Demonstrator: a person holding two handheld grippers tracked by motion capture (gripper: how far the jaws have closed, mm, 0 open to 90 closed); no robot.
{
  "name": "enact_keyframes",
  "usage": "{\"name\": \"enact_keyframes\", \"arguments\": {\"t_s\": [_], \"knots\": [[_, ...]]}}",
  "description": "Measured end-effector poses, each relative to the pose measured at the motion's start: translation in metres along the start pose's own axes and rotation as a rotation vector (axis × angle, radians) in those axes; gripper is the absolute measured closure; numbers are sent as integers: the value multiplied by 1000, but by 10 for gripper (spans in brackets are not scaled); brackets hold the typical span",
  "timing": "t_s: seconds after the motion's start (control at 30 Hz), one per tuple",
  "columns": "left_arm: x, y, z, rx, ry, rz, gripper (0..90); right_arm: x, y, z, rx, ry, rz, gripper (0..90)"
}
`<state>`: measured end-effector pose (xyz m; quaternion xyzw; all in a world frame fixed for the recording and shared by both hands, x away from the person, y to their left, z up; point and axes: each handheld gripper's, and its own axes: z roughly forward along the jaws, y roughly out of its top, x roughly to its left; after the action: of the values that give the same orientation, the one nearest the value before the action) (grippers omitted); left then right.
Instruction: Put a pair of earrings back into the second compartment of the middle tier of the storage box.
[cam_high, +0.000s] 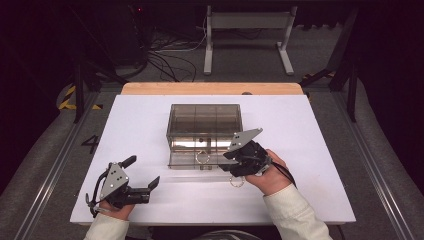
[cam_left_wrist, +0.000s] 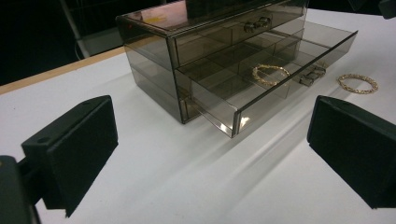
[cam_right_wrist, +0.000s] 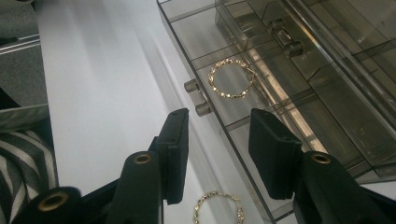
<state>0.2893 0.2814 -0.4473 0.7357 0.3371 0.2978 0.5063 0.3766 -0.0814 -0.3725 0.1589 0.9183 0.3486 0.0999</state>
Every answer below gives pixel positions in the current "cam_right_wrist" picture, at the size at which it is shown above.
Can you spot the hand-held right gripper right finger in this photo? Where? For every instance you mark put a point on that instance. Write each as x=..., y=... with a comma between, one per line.
x=274, y=152

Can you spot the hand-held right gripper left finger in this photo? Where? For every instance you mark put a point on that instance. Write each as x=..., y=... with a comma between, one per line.
x=174, y=155

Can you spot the gold twisted hoop earring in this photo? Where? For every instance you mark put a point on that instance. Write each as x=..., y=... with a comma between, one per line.
x=218, y=194

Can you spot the smoky clear plastic drawer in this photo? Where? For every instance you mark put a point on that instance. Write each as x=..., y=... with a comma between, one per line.
x=285, y=37
x=327, y=124

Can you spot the smoky clear drawer box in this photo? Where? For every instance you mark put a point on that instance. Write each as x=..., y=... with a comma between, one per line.
x=373, y=25

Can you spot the white tabletop board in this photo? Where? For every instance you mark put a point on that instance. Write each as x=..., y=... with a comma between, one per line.
x=109, y=77

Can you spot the striped grey garment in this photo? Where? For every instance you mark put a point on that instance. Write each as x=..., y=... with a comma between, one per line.
x=18, y=174

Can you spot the aluminium floor rail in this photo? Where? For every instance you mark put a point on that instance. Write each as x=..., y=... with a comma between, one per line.
x=18, y=43

